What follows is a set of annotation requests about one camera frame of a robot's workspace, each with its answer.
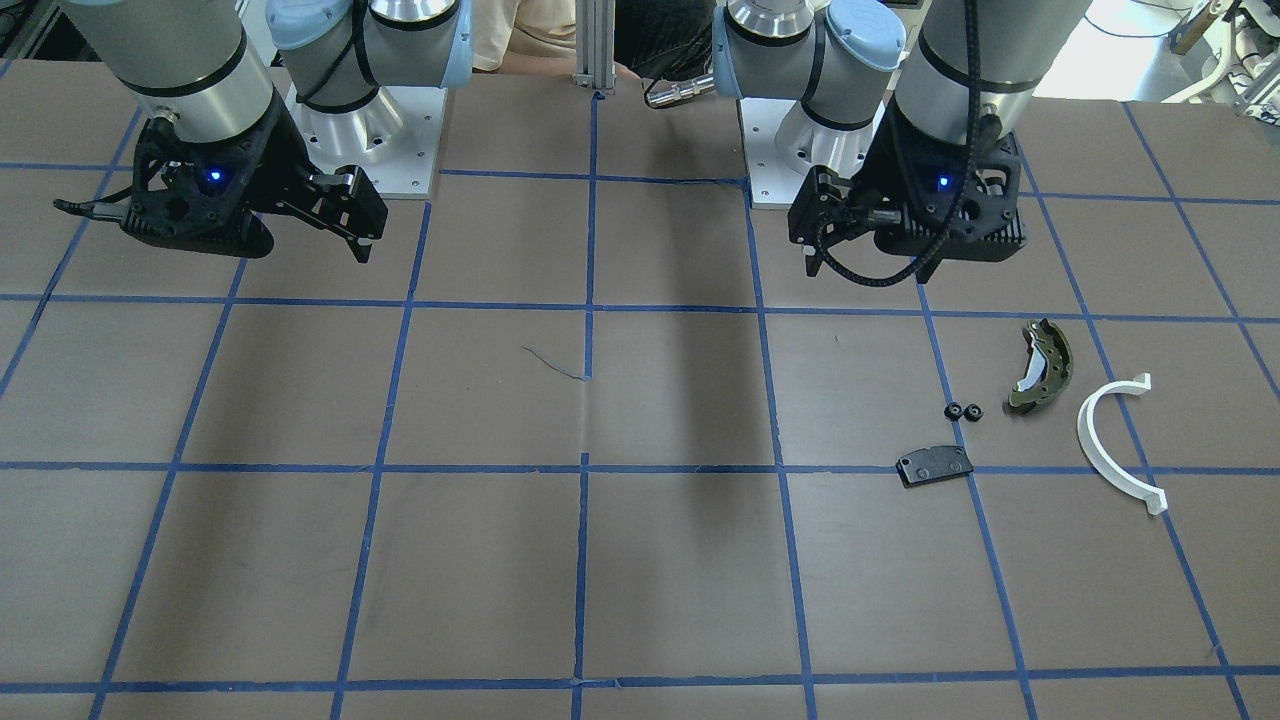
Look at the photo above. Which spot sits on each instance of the black brake pad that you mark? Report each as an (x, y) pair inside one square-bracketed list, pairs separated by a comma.
[(933, 464)]

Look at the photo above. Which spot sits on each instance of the aluminium frame post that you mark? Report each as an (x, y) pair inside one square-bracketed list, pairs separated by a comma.
[(594, 46)]

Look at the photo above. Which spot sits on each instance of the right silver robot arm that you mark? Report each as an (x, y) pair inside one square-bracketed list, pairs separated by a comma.
[(193, 62)]

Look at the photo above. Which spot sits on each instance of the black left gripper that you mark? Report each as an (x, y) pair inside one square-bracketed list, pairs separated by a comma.
[(897, 170)]

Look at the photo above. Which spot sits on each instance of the person in beige shirt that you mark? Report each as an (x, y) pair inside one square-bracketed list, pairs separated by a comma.
[(524, 38)]

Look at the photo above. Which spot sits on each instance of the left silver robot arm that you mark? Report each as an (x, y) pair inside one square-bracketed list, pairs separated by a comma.
[(841, 59)]

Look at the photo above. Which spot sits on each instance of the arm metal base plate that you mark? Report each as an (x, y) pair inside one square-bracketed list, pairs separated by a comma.
[(410, 140), (780, 170)]

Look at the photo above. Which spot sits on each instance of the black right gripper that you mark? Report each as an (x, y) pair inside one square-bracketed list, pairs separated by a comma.
[(276, 158)]

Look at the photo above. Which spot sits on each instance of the olive green brake shoe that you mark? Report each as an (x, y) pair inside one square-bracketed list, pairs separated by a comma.
[(1049, 368)]

